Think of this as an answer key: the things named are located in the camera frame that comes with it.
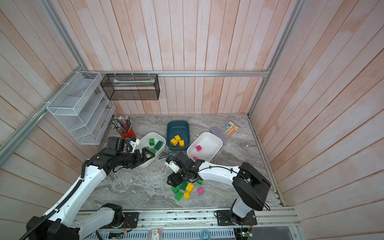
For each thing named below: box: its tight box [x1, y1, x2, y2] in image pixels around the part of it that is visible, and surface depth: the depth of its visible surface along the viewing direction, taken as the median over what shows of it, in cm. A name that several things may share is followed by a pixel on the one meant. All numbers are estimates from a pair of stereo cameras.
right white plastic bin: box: [186, 132, 223, 163], surface depth 102 cm
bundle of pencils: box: [110, 116, 133, 134], surface depth 100 cm
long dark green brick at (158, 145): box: [154, 140, 163, 151], surface depth 101 cm
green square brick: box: [149, 138, 155, 146], surface depth 103 cm
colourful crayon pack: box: [223, 120, 240, 136], surface depth 113 cm
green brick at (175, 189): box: [171, 185, 181, 194], surface depth 83 cm
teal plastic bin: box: [166, 120, 191, 151], surface depth 106 cm
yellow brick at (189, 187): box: [185, 182, 195, 193], surface depth 83 cm
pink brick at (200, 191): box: [197, 187, 205, 195], surface depth 83 cm
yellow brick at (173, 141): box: [170, 138, 178, 146], surface depth 103 cm
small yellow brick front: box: [183, 192, 191, 199], surface depth 82 cm
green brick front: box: [174, 191, 184, 201], surface depth 83 cm
